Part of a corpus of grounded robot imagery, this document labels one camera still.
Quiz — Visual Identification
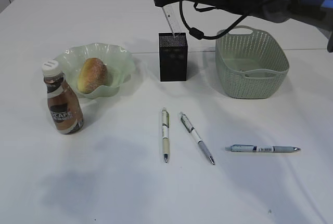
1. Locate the green plastic woven basket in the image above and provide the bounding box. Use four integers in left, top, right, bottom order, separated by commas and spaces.
215, 26, 290, 99

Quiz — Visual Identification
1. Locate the sugared bread roll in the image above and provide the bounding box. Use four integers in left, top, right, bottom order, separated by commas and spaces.
77, 58, 108, 94

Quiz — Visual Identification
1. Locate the green wavy glass plate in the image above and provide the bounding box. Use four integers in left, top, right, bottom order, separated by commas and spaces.
55, 43, 136, 99

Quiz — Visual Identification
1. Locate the beige barrel pen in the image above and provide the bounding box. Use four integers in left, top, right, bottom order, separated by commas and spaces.
161, 108, 170, 163

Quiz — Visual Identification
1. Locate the brown coffee drink bottle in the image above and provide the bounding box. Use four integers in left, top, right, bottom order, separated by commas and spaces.
42, 60, 84, 135

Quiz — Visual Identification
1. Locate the grey blue gel pen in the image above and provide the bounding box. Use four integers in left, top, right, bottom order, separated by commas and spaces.
225, 144, 301, 153

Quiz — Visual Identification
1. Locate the clear plastic ruler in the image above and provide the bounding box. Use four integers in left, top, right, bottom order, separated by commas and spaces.
162, 5, 182, 39

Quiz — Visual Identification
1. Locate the white grey patterned pen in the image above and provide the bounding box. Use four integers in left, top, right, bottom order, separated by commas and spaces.
180, 112, 215, 165

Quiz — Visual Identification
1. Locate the black mesh pen holder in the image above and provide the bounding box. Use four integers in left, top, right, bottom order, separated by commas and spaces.
159, 33, 188, 82

